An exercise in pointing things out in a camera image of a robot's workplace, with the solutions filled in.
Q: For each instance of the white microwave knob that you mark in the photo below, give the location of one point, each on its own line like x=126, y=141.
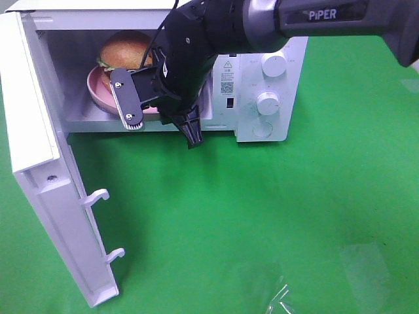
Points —
x=268, y=103
x=274, y=65

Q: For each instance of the round white door release button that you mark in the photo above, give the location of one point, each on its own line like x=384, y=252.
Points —
x=262, y=129

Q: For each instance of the white warning label with QR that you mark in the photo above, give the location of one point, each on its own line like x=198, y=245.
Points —
x=226, y=76

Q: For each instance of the pink plate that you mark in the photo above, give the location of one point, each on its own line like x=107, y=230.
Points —
x=98, y=83

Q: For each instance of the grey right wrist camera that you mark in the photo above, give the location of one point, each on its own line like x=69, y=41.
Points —
x=126, y=99

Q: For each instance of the white microwave oven body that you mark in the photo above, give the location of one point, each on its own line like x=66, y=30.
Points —
x=76, y=30

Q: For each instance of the burger with lettuce and cheese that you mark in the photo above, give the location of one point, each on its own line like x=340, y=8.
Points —
x=124, y=49

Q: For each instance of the clear tape patch on table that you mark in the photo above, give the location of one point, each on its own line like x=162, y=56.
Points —
x=264, y=289

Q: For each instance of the white microwave door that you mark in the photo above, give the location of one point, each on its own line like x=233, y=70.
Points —
x=42, y=161

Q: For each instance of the lower white microwave knob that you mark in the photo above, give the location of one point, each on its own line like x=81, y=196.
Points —
x=268, y=103

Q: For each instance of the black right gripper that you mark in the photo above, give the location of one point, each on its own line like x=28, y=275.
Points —
x=171, y=83

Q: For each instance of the upper white microwave knob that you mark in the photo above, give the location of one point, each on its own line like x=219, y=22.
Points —
x=274, y=65

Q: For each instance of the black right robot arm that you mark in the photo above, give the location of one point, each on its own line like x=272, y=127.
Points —
x=199, y=31

